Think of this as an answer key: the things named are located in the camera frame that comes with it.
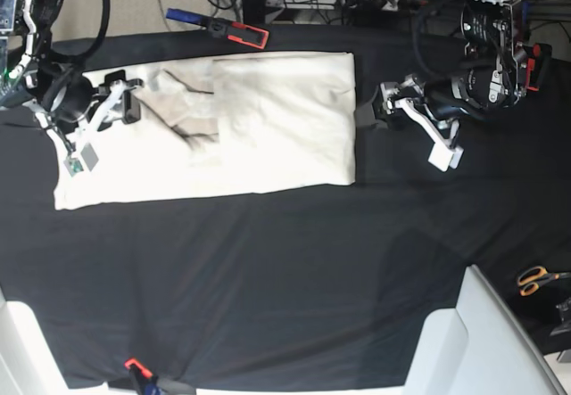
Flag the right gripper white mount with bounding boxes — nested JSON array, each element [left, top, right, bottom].
[[30, 70, 144, 177]]

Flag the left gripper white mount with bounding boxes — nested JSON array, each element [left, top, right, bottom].
[[354, 74, 464, 172]]

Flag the white T-shirt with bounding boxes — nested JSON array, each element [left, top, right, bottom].
[[54, 52, 357, 210]]

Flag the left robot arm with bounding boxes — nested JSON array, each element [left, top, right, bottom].
[[377, 0, 532, 172]]

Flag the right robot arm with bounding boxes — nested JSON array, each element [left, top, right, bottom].
[[1, 0, 144, 176]]

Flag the black table cloth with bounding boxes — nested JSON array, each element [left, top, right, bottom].
[[0, 24, 571, 391]]

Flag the red black clamp right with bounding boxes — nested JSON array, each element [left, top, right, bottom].
[[525, 44, 552, 92]]

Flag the white plastic bin right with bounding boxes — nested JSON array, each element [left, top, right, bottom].
[[402, 265, 566, 395]]

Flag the white plastic bin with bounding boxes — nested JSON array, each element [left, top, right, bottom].
[[0, 287, 110, 395], [402, 265, 566, 395]]

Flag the red black clamp near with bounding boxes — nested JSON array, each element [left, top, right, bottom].
[[123, 358, 197, 395]]

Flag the white plastic bin left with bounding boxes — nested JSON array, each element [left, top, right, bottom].
[[0, 287, 110, 395]]

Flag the orange handled scissors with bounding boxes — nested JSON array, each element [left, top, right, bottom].
[[517, 266, 570, 297]]

